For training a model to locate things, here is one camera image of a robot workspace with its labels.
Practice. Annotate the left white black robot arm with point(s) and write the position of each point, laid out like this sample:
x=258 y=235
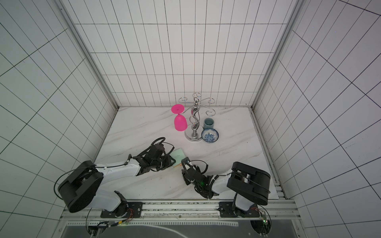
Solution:
x=85 y=186

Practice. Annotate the teal ceramic cup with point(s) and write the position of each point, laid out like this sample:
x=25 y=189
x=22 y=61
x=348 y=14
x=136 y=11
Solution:
x=208 y=123

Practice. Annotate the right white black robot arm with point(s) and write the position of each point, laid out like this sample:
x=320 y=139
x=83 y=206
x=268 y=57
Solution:
x=251 y=185

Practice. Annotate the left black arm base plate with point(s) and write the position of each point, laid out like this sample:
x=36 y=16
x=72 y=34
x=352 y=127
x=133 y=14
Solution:
x=125 y=211

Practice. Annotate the silver spiral glass holder stand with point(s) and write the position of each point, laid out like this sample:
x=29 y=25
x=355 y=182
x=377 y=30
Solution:
x=194 y=129

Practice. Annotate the pink plastic wine glass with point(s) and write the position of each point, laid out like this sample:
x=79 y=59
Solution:
x=180 y=122

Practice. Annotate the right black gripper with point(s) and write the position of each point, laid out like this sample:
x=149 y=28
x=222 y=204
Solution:
x=187 y=169

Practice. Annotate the mint green jewelry box sleeve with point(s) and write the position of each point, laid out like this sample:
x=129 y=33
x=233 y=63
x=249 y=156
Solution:
x=178 y=155

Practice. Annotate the blue white patterned bowl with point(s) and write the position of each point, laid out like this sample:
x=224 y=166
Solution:
x=210 y=135

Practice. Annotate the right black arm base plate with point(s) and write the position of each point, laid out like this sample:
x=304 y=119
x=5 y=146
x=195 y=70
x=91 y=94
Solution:
x=230 y=210

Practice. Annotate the aluminium mounting rail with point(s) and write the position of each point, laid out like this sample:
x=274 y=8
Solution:
x=277 y=209

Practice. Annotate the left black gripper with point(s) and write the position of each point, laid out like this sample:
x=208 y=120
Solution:
x=168 y=162

